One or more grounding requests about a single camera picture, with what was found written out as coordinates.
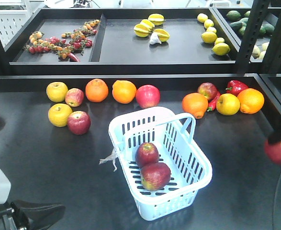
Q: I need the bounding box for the red apple edge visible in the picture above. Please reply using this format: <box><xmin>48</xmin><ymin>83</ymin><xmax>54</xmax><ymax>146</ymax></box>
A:
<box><xmin>264</xmin><ymin>140</ymin><xmax>281</xmax><ymax>165</ymax></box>

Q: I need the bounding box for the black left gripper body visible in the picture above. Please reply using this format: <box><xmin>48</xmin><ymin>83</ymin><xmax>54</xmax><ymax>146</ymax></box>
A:
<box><xmin>0</xmin><ymin>206</ymin><xmax>30</xmax><ymax>230</ymax></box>

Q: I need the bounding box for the orange of pair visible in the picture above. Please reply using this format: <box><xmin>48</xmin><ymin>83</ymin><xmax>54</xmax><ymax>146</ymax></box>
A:
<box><xmin>112</xmin><ymin>80</ymin><xmax>137</xmax><ymax>104</ymax></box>
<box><xmin>85</xmin><ymin>79</ymin><xmax>109</xmax><ymax>103</ymax></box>

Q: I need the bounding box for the orange left of pair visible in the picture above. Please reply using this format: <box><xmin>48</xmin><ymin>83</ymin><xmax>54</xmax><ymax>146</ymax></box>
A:
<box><xmin>85</xmin><ymin>79</ymin><xmax>109</xmax><ymax>103</ymax></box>

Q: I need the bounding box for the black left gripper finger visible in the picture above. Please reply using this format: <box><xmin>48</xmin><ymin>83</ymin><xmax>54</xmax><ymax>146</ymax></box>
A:
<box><xmin>11</xmin><ymin>200</ymin><xmax>66</xmax><ymax>230</ymax></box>

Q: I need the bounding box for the orange with navel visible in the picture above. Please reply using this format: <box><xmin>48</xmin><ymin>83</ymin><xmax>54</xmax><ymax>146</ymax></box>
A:
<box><xmin>182</xmin><ymin>92</ymin><xmax>208</xmax><ymax>119</ymax></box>

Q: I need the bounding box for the black wooden display stand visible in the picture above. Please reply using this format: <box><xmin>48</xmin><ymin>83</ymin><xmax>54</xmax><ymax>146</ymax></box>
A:
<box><xmin>0</xmin><ymin>8</ymin><xmax>281</xmax><ymax>230</ymax></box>

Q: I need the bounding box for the red bell pepper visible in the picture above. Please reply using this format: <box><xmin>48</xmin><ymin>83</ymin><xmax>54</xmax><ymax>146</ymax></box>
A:
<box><xmin>225</xmin><ymin>80</ymin><xmax>248</xmax><ymax>96</ymax></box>

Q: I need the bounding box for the red yellow apple back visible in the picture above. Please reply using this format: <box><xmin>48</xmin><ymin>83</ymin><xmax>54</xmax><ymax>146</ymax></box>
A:
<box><xmin>197</xmin><ymin>82</ymin><xmax>218</xmax><ymax>101</ymax></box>

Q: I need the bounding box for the orange beside pepper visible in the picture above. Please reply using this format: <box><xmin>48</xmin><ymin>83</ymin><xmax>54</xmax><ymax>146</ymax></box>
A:
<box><xmin>237</xmin><ymin>88</ymin><xmax>265</xmax><ymax>114</ymax></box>

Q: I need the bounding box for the dark red small apple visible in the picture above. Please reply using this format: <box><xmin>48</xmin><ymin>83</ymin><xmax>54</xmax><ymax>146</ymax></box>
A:
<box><xmin>67</xmin><ymin>111</ymin><xmax>91</xmax><ymax>135</ymax></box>

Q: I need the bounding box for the pink small apple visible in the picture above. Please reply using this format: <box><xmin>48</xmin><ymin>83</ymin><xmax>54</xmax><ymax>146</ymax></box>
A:
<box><xmin>65</xmin><ymin>88</ymin><xmax>84</xmax><ymax>107</ymax></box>

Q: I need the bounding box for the yellow apple by orange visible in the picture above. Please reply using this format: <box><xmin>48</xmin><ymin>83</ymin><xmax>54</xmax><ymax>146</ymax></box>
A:
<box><xmin>216</xmin><ymin>93</ymin><xmax>240</xmax><ymax>115</ymax></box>

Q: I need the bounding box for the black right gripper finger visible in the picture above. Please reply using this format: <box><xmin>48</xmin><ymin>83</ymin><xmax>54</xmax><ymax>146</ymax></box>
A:
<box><xmin>268</xmin><ymin>115</ymin><xmax>281</xmax><ymax>145</ymax></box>

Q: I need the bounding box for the cherry tomato vine pile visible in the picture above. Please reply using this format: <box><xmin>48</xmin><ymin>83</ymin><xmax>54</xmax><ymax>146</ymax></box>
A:
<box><xmin>23</xmin><ymin>19</ymin><xmax>101</xmax><ymax>62</ymax></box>

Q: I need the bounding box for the large red apple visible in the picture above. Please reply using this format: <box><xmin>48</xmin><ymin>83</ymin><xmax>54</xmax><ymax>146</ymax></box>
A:
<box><xmin>135</xmin><ymin>85</ymin><xmax>160</xmax><ymax>109</ymax></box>

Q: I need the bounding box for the yellow apple front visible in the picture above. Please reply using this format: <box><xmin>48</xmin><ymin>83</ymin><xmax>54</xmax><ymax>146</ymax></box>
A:
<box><xmin>48</xmin><ymin>103</ymin><xmax>73</xmax><ymax>127</ymax></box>

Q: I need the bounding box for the red chili pepper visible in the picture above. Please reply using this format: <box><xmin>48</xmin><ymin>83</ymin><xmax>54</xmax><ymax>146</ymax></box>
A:
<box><xmin>206</xmin><ymin>91</ymin><xmax>221</xmax><ymax>112</ymax></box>

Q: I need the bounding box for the orange right of pair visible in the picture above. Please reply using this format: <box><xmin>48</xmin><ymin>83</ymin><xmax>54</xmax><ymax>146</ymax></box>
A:
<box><xmin>112</xmin><ymin>80</ymin><xmax>137</xmax><ymax>104</ymax></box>

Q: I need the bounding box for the white garlic bulb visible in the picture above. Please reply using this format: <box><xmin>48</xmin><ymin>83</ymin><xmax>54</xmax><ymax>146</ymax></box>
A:
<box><xmin>149</xmin><ymin>32</ymin><xmax>162</xmax><ymax>45</ymax></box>

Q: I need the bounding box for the red apple front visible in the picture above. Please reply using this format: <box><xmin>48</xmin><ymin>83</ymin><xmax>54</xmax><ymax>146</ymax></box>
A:
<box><xmin>135</xmin><ymin>142</ymin><xmax>159</xmax><ymax>168</ymax></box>

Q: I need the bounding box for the light blue plastic basket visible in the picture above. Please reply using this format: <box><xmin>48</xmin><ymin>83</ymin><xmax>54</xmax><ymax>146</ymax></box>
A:
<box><xmin>109</xmin><ymin>106</ymin><xmax>213</xmax><ymax>221</ymax></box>

